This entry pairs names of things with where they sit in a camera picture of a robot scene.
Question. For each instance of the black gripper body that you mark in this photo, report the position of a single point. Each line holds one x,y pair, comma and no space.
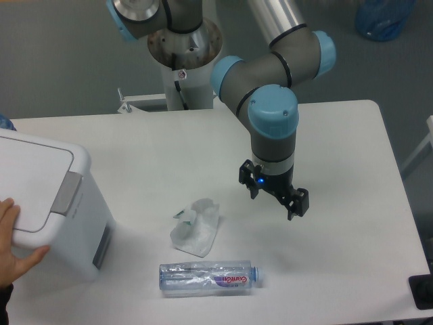
279,186

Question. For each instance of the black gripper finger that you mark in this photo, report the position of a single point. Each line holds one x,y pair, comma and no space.
246,177
298,203

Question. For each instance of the white trash can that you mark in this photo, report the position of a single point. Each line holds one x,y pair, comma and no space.
60,204

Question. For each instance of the dark sleeve forearm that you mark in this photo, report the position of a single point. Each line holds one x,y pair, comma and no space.
5,296

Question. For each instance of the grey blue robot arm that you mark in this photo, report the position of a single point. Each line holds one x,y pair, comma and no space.
259,93

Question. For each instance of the person's bare hand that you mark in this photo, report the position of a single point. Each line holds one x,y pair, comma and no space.
13,267

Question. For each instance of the crumpled clear plastic bag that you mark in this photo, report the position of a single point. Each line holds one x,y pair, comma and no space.
196,227

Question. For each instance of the empty clear water bottle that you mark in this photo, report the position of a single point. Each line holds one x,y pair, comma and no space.
196,276

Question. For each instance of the black device at table edge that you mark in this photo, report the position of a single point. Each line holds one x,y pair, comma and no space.
421,289

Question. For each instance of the blue plastic bag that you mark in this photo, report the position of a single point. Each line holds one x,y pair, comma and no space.
382,20

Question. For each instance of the blue object at left edge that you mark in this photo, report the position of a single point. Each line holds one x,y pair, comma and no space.
6,123

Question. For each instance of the white frame at right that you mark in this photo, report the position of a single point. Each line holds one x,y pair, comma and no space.
419,154

